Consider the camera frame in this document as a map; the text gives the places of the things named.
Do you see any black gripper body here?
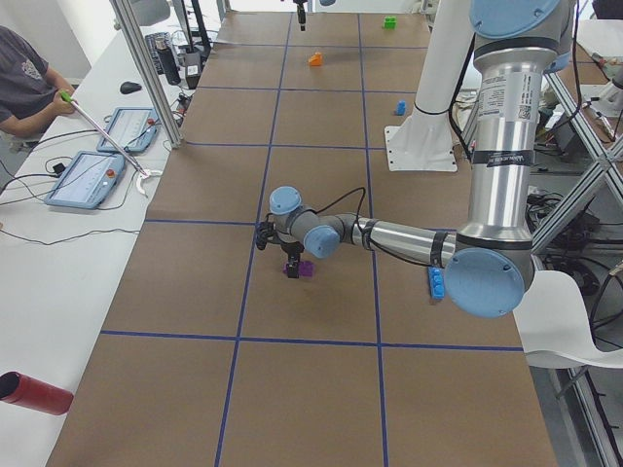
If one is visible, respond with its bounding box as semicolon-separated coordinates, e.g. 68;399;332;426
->
278;235;305;259
293;0;307;11

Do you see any purple trapezoid block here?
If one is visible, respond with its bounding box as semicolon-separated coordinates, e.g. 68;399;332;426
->
282;261;315;278

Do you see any orange trapezoid block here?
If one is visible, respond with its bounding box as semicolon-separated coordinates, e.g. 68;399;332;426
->
308;52;323;67

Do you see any green stud block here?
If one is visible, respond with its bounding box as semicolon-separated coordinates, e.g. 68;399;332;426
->
383;16;397;29

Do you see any brown paper table cover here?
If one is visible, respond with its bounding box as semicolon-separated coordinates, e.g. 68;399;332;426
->
46;12;559;467

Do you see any small blue block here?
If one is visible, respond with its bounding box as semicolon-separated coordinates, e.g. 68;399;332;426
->
394;100;407;116

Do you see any black water bottle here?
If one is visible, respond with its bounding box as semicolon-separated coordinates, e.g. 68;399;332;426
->
156;38;181;86

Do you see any long blue stud block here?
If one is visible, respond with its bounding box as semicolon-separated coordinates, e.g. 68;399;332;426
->
427;267;446;300

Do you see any black computer mouse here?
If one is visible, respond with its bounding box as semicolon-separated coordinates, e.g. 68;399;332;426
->
119;81;142;95

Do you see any far teach pendant tablet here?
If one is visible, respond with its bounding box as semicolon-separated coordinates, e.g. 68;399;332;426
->
105;107;160;154

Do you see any teach pendant tablet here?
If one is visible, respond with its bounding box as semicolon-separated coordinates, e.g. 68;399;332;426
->
105;107;160;154
44;151;126;209

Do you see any near teach pendant tablet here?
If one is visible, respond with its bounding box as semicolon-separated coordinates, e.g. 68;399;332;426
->
44;151;126;209

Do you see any long reacher grabber stick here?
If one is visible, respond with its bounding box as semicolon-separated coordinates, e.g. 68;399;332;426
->
59;90;163;197

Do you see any white plastic chair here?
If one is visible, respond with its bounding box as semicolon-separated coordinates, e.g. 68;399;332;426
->
513;270;622;370

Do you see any seated person grey shirt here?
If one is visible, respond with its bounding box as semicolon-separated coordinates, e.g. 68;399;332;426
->
1;26;75;139

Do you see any red cylinder bottle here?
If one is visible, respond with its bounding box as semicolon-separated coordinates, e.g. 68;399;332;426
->
1;372;74;415

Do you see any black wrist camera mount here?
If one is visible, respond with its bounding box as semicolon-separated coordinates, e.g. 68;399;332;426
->
255;220;280;251

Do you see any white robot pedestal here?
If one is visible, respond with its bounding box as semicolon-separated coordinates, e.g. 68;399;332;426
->
385;0;474;172

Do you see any aluminium frame post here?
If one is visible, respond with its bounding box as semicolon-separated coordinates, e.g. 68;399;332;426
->
110;0;182;149

